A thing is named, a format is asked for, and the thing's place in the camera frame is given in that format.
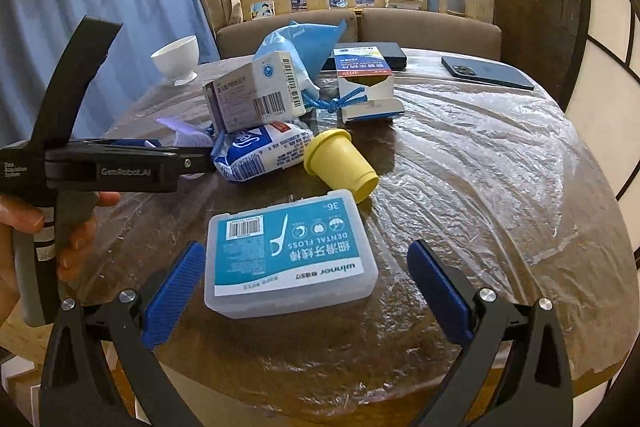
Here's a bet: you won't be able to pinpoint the brown sofa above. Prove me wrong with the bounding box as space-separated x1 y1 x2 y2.
215 7 503 62

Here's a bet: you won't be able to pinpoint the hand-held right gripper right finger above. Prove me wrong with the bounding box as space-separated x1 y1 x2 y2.
406 239 573 427

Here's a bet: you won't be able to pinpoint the clear dental floss box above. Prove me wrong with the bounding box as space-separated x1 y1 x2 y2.
204 188 379 319

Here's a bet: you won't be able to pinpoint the white footed bowl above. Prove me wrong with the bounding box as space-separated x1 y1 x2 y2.
151 35 201 86

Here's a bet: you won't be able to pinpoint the white blue carton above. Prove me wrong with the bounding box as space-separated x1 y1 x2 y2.
332 47 406 124

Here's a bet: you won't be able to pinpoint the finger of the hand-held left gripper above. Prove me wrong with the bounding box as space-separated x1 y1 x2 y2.
102 138 215 180

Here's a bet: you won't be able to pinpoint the yellow plastic cup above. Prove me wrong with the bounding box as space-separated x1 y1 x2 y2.
303 128 380 204

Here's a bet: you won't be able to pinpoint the black flat case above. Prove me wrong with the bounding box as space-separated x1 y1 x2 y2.
320 42 408 72

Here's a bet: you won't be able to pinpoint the white purple medicine box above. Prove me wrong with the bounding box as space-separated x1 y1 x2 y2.
202 51 307 134

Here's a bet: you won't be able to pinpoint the dark wooden cabinet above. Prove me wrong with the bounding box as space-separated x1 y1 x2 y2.
494 0 583 98

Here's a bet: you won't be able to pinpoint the white panelled screen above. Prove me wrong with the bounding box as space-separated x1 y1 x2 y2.
562 0 640 358

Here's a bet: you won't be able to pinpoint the blue smartphone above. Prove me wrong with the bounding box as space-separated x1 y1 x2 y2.
441 55 537 90

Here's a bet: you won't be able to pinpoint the purple plastic wrapper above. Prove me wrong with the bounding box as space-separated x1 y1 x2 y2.
156 117 216 148

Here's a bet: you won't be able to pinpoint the person's left hand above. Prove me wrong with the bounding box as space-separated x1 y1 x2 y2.
0 191 122 325

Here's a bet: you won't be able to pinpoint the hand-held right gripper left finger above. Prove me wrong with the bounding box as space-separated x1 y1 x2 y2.
40 241 207 427

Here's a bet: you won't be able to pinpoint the white blue tissue packet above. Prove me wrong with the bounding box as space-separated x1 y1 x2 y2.
211 119 315 186

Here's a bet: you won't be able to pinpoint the blue drawstring bag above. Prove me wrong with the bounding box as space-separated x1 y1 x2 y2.
252 18 366 114

